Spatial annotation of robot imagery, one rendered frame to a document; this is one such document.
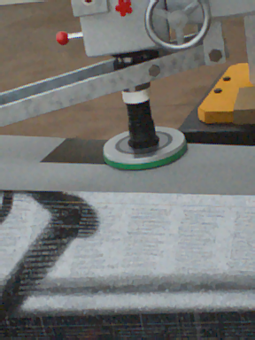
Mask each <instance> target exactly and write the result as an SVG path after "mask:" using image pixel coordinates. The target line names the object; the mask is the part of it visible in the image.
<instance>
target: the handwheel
mask: <svg viewBox="0 0 255 340"><path fill-rule="evenodd" d="M159 1H160V0H150V1H149V3H148V5H147V7H146V10H145V14H144V25H145V28H146V31H147V34H148V36H149V37H150V38H151V40H152V41H153V42H154V43H155V44H157V45H158V46H159V47H160V48H162V49H164V50H170V51H184V50H189V49H191V48H193V47H195V46H196V45H197V44H199V43H200V42H201V41H202V40H203V39H205V37H206V35H207V33H208V31H209V29H210V26H211V22H212V14H211V9H210V6H209V4H208V2H207V1H206V0H194V1H193V2H192V3H191V4H189V5H188V6H187V7H186V8H184V9H183V10H182V9H180V8H175V9H172V10H171V11H170V12H167V11H164V10H162V9H159V8H157V7H156V5H157V4H158V2H159ZM198 6H200V8H201V11H202V14H203V22H202V26H201V28H200V30H199V32H198V33H197V35H196V36H195V37H193V38H192V39H191V40H189V41H187V42H184V37H183V31H182V29H183V28H184V27H185V26H186V25H187V23H188V18H187V16H188V15H189V14H190V13H191V12H193V11H194V10H195V9H196V8H197V7H198ZM152 14H154V15H157V16H159V17H162V18H164V19H167V20H168V24H169V26H170V27H171V28H172V29H175V32H176V37H177V43H170V42H166V41H164V40H163V39H161V38H160V37H159V36H158V35H157V33H156V32H155V30H154V27H153V24H152Z"/></svg>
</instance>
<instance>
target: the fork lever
mask: <svg viewBox="0 0 255 340"><path fill-rule="evenodd" d="M197 33H198V32H196V33H194V34H191V35H185V36H183V37H184V42H187V41H189V40H191V39H192V38H193V37H195V36H196V35H197ZM224 43H225V51H226V58H229V57H230V54H229V50H228V45H227V41H226V37H224ZM155 50H157V51H158V55H159V57H157V58H152V59H149V60H146V61H143V62H140V63H137V64H134V65H131V66H126V67H123V68H121V69H116V70H113V65H112V61H113V60H114V59H115V58H110V59H107V60H105V61H102V62H98V63H95V64H93V65H90V66H84V67H82V68H79V69H76V70H73V71H70V72H67V73H62V74H59V75H56V76H53V77H50V78H47V79H44V80H41V81H36V82H35V83H32V84H29V85H26V86H24V87H20V88H17V89H13V90H10V91H6V92H4V93H1V94H0V127H3V126H6V125H9V124H12V123H15V122H18V121H22V120H26V119H29V118H33V117H36V116H39V115H42V114H45V113H48V112H54V111H56V110H59V109H62V108H66V107H68V106H71V105H75V104H79V103H82V102H86V101H89V100H91V99H94V98H98V97H102V96H106V95H109V94H111V93H114V92H118V91H122V90H124V89H130V88H133V87H135V86H139V85H142V84H144V83H147V82H151V81H155V80H158V79H162V78H165V76H168V75H171V74H174V73H179V72H182V71H185V70H188V69H191V68H194V67H197V66H202V65H205V59H204V52H203V44H202V41H201V42H200V43H199V44H197V45H196V46H195V47H193V48H191V49H189V50H184V51H170V50H164V49H162V48H156V49H150V50H148V51H147V52H149V51H155ZM209 57H210V60H211V61H214V62H218V61H219V60H220V59H221V58H222V54H221V50H218V49H214V48H213V49H212V50H211V51H210V52H209Z"/></svg>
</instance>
